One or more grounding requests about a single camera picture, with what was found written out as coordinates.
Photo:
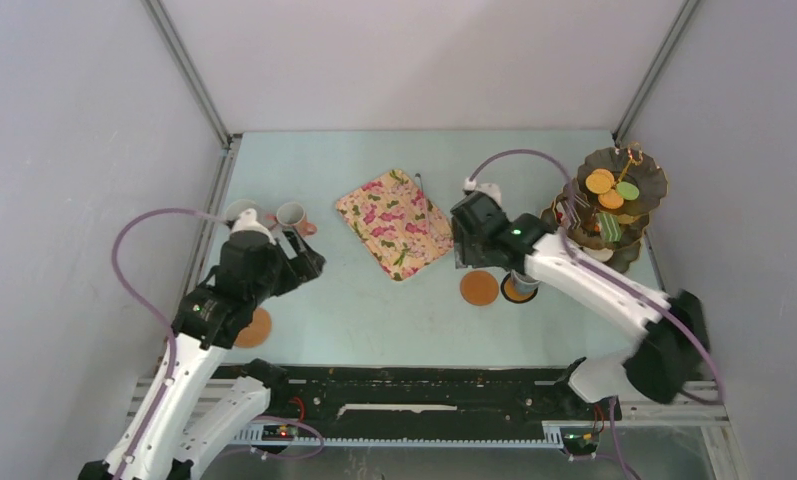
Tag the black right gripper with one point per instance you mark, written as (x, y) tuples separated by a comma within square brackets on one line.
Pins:
[(464, 255)]

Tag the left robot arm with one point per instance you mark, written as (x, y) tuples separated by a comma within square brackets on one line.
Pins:
[(161, 442)]

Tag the green striped cake slice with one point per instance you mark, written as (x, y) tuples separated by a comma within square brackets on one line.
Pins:
[(609, 227)]

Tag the blue grey mug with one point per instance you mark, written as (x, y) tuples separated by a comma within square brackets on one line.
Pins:
[(523, 287)]

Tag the orange question mark coaster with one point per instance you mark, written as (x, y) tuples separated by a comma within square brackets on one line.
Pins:
[(505, 289)]

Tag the green round biscuit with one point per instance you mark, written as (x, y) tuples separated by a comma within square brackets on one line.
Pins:
[(627, 191)]

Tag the small pink cup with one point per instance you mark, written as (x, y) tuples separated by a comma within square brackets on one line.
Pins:
[(294, 216)]

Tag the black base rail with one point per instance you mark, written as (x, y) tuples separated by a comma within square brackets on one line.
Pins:
[(434, 404)]

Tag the floral rectangular tray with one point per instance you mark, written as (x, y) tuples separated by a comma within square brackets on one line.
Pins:
[(385, 214)]

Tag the wooden round coaster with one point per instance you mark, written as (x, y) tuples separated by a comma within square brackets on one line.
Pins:
[(479, 288), (257, 332)]

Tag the three tier black cake stand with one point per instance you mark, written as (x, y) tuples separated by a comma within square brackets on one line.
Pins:
[(575, 207)]

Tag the pink mug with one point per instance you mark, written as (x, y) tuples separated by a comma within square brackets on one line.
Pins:
[(235, 208)]

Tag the orange round biscuit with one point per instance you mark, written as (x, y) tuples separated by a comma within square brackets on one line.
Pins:
[(610, 200)]

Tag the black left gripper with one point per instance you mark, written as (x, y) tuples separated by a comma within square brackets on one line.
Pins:
[(306, 263)]

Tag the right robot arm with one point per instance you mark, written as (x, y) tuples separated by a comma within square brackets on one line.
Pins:
[(668, 333)]

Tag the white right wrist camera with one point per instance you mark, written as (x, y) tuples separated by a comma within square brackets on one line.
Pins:
[(491, 190)]

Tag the small yellow cookie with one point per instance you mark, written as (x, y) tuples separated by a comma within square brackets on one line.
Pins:
[(600, 181)]

